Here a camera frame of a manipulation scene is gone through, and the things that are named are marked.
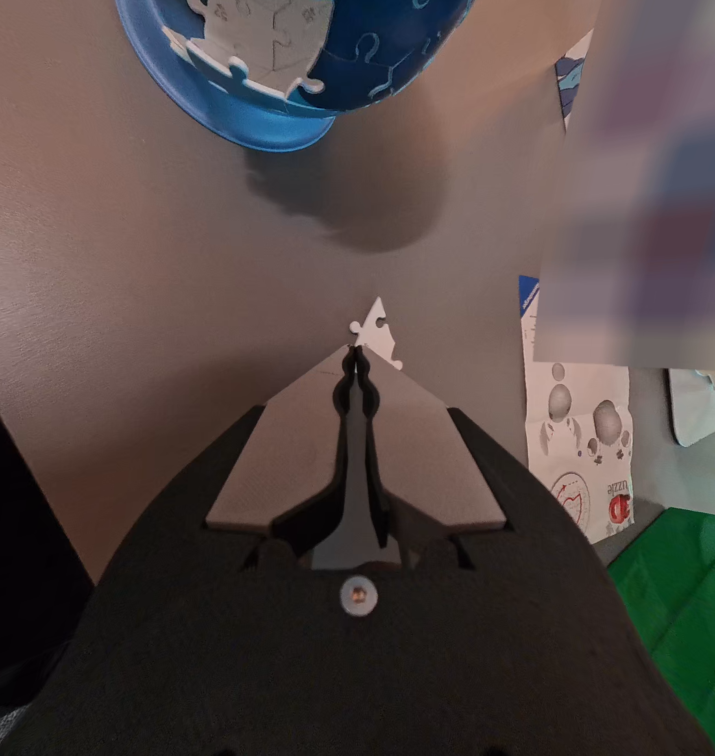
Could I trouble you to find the cartoon puzzle box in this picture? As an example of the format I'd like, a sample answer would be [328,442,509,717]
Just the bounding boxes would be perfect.
[555,26,595,132]

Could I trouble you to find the blue white puzzle ball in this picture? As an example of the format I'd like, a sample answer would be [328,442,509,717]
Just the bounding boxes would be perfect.
[163,0,476,117]

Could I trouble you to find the white instruction leaflet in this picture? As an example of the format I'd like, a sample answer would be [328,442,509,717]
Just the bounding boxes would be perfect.
[518,274,636,545]

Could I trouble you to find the white triangular puzzle piece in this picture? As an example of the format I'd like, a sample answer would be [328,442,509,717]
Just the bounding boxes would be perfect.
[349,296,405,372]

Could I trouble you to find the white plastic tray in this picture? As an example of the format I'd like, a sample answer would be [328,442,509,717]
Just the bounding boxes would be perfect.
[666,367,715,448]

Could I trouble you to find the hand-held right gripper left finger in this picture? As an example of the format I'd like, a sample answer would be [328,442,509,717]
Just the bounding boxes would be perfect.
[204,344,356,559]

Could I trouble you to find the green sheet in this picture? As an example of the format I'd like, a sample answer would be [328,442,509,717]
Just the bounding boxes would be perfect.
[605,507,715,756]

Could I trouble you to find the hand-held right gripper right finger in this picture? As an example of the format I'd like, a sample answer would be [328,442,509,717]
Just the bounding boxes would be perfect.
[356,345,508,548]

